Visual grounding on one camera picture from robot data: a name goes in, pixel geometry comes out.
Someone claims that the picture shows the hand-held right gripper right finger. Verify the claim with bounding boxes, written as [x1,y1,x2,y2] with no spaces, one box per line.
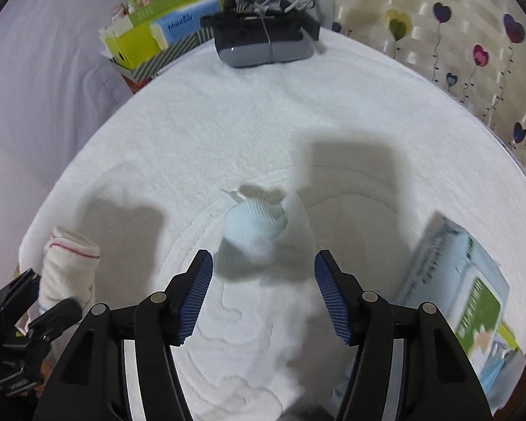
[314,249,494,421]

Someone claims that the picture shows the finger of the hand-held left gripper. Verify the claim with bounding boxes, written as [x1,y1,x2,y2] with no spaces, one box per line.
[27,296,84,342]
[0,269,41,313]

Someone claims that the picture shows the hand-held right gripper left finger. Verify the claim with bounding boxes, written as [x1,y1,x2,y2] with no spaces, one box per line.
[33,249,215,421]

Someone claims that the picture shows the beige sock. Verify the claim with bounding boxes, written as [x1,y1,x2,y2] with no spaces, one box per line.
[38,225,102,321]

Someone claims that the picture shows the light blue sock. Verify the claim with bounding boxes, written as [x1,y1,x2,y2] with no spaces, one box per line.
[219,189,316,268]

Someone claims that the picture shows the blue face mask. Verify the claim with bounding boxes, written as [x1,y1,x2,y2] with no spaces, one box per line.
[477,350,510,396]

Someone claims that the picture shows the yellow-green shallow cardboard box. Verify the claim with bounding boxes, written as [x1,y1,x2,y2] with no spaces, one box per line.
[493,322,522,354]

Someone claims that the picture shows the light blue wet wipes pack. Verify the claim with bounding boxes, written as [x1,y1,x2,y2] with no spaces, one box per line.
[394,211,512,372]

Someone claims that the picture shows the striped storage box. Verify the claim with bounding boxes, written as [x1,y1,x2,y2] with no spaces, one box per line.
[109,26,216,84]

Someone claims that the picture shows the yellow-green carton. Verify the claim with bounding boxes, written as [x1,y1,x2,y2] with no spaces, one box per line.
[104,24,168,71]

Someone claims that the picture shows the grey and black device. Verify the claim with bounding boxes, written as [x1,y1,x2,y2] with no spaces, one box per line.
[200,6,321,69]

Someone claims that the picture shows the blue tissue pack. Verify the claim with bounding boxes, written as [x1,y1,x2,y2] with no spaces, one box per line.
[148,0,224,47]

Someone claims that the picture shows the green flat box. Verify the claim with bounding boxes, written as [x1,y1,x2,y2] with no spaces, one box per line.
[127,0,214,27]

